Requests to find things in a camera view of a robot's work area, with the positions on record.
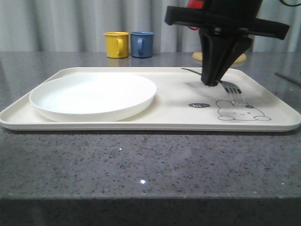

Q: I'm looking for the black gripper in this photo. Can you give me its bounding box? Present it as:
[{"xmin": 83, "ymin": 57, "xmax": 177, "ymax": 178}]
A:
[{"xmin": 165, "ymin": 0, "xmax": 290, "ymax": 87}]

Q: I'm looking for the silver metal fork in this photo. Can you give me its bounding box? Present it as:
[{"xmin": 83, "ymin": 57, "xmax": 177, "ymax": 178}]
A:
[{"xmin": 181, "ymin": 68, "xmax": 242, "ymax": 94}]

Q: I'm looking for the silver metal chopstick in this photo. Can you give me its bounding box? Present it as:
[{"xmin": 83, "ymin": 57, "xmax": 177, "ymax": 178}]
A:
[{"xmin": 275, "ymin": 73, "xmax": 301, "ymax": 87}]

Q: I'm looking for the white round plate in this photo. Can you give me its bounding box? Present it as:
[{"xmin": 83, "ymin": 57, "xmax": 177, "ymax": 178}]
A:
[{"xmin": 29, "ymin": 73, "xmax": 157, "ymax": 122}]

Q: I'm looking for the wooden mug tree stand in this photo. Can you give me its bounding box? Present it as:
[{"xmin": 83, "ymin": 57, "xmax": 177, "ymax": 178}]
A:
[{"xmin": 192, "ymin": 51, "xmax": 247, "ymax": 63}]

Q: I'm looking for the red enamel mug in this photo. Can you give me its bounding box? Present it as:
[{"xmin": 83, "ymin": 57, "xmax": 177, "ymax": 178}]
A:
[{"xmin": 187, "ymin": 0, "xmax": 205, "ymax": 31}]

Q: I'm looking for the blue enamel mug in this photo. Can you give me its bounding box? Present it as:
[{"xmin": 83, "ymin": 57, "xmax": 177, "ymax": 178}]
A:
[{"xmin": 130, "ymin": 31, "xmax": 154, "ymax": 58}]

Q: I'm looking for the yellow enamel mug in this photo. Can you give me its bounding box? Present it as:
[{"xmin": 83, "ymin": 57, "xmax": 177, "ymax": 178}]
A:
[{"xmin": 104, "ymin": 32, "xmax": 129, "ymax": 58}]

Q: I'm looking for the black cable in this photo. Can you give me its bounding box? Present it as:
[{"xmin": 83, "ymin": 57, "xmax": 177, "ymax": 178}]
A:
[{"xmin": 278, "ymin": 0, "xmax": 301, "ymax": 7}]

